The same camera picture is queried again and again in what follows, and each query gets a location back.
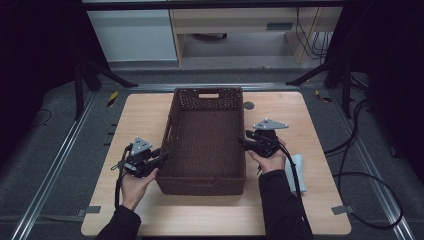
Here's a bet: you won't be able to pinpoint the thin black floor cable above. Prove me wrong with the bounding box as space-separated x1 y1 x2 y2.
31 108 53 128

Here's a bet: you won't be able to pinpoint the thick black floor cables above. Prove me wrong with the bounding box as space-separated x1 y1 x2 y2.
324 98 373 158

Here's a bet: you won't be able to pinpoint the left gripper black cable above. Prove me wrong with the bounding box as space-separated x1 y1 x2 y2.
114 143 133 209

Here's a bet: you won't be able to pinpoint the black metal stand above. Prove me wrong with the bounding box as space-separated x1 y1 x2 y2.
73 49 139 121
285 49 354 119

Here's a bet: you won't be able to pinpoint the brown woven basket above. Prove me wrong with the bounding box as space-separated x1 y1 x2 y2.
155 87 247 196

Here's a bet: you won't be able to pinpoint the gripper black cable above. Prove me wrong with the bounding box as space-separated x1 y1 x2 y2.
114 143 133 209
278 143 314 240

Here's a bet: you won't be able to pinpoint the small white box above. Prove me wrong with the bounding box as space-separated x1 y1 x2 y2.
284 153 308 194

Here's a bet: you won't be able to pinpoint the grey table bracket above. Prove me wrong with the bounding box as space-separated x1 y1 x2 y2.
77 205 102 218
331 204 356 216

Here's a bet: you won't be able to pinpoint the black looped floor cable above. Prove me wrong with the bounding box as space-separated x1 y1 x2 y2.
333 171 404 231

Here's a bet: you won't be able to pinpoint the person's left hand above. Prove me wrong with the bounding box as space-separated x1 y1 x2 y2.
120 167 159 212

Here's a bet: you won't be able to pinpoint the metal floor rail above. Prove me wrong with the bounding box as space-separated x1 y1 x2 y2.
328 89 416 240
128 82 301 93
11 91 98 240

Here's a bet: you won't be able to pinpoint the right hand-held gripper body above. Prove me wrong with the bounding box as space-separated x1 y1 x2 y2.
251 118 290 159

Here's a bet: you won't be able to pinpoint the person's right hand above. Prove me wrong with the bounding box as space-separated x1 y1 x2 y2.
247 138 288 175

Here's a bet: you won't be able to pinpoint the yellow black tape strip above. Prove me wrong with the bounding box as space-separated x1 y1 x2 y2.
106 90 120 108
314 89 333 104

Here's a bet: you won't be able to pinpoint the black hanging desk cables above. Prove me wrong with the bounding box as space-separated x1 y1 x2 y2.
294 7 334 64

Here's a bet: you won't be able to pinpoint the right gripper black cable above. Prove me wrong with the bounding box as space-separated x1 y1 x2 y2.
278 143 314 240

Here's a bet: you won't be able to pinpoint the white cabinet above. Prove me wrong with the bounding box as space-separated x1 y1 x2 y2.
87 9 178 63

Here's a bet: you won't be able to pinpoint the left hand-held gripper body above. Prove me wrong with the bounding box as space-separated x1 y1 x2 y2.
111 136 161 179

